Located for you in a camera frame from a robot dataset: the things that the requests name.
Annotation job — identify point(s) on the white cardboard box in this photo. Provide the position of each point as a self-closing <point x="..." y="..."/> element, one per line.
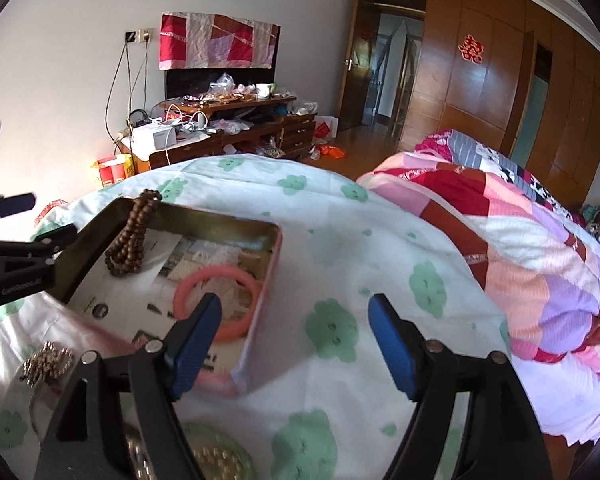
<point x="152" y="139"/>

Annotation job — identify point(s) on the clear plastic bag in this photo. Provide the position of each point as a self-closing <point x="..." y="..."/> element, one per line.
<point x="223" y="84"/>

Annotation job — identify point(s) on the pink tin box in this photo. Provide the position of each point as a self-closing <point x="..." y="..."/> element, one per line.
<point x="215" y="227"/>

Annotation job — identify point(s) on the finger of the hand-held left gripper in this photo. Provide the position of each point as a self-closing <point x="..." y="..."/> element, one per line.
<point x="17" y="204"/>
<point x="35" y="244"/>

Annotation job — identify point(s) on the wooden television stand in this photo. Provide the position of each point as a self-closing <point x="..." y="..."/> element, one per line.
<point x="260" y="137"/>

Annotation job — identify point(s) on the white green cloud-print blanket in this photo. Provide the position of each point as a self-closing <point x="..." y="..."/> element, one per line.
<point x="330" y="260"/>

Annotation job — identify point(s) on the orange packet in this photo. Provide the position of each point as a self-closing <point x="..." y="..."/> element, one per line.
<point x="330" y="151"/>

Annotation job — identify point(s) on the pink red patchwork quilt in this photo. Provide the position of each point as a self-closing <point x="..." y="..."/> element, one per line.
<point x="505" y="220"/>

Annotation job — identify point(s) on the brown wooden wardrobe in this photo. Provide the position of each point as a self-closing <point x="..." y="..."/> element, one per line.
<point x="480" y="110"/>

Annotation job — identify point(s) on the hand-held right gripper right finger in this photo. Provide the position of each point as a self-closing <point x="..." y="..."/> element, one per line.
<point x="395" y="345"/>

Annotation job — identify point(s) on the white red shopping bag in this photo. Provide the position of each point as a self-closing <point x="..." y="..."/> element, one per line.
<point x="325" y="130"/>

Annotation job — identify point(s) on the black television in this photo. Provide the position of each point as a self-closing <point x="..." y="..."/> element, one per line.
<point x="185" y="82"/>

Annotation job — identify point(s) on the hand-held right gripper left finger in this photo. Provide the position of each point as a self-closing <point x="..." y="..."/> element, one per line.
<point x="195" y="345"/>

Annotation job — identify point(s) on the white green mug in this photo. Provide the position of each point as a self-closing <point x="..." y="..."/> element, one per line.
<point x="265" y="91"/>

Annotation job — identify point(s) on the wall socket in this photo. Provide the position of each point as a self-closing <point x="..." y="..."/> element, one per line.
<point x="137" y="36"/>

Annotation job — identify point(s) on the red mesh bag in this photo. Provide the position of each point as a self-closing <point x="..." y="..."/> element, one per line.
<point x="50" y="210"/>

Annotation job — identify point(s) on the pink bangle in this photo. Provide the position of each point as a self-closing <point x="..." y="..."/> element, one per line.
<point x="215" y="275"/>

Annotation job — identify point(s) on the wooden door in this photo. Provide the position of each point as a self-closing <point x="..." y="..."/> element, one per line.
<point x="347" y="100"/>

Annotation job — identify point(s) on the yellow red box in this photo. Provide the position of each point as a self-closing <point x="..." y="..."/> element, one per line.
<point x="111" y="170"/>

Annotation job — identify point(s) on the green jade bangle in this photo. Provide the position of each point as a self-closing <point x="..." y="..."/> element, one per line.
<point x="205" y="430"/>

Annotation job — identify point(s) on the red paper decoration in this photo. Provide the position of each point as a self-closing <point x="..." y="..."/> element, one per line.
<point x="470" y="49"/>

